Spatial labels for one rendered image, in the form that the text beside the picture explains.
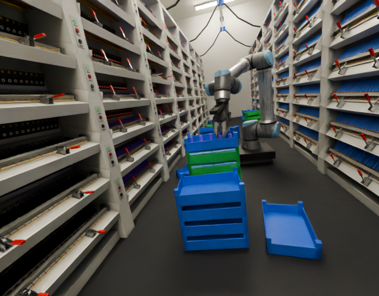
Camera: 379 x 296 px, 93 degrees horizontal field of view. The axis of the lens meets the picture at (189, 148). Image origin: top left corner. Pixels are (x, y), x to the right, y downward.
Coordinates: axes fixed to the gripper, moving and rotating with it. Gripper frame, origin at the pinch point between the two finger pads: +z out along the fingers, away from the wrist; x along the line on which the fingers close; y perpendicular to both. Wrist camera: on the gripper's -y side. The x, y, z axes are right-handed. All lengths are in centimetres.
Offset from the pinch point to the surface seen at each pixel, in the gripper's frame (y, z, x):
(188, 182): -15.2, 25.6, 10.7
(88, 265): -57, 58, 35
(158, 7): 46, -138, 96
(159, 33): 51, -114, 99
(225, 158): 1.3, 12.9, -2.8
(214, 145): -3.3, 5.6, 1.6
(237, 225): -17.7, 40.2, -17.9
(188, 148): -10.5, 7.4, 14.6
